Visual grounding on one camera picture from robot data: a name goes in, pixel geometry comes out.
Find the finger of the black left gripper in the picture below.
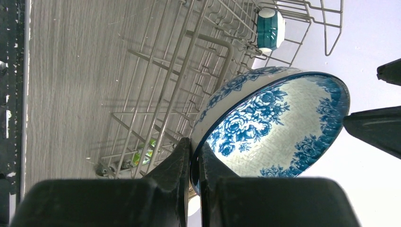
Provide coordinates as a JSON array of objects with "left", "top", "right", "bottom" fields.
[
  {"left": 377, "top": 59, "right": 401, "bottom": 86},
  {"left": 343, "top": 106, "right": 401, "bottom": 159}
]

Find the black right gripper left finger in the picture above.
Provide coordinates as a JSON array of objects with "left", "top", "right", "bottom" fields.
[{"left": 11, "top": 138, "right": 191, "bottom": 227}]

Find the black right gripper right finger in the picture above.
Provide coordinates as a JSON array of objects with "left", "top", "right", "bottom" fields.
[{"left": 198, "top": 144, "right": 359, "bottom": 227}]

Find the white bowl blue floral pattern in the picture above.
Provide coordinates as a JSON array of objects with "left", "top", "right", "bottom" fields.
[{"left": 190, "top": 66, "right": 350, "bottom": 194}]

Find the green owl toy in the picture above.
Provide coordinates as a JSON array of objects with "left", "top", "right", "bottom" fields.
[{"left": 131, "top": 139, "right": 157, "bottom": 166}]

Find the teal white bowl back left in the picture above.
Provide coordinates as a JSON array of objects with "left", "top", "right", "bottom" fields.
[{"left": 256, "top": 8, "right": 286, "bottom": 54}]

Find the grey wire dish rack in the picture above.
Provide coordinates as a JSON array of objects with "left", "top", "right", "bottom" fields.
[{"left": 95, "top": 0, "right": 344, "bottom": 179}]

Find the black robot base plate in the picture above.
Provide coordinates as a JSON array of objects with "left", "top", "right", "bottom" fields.
[{"left": 0, "top": 0, "right": 25, "bottom": 226}]

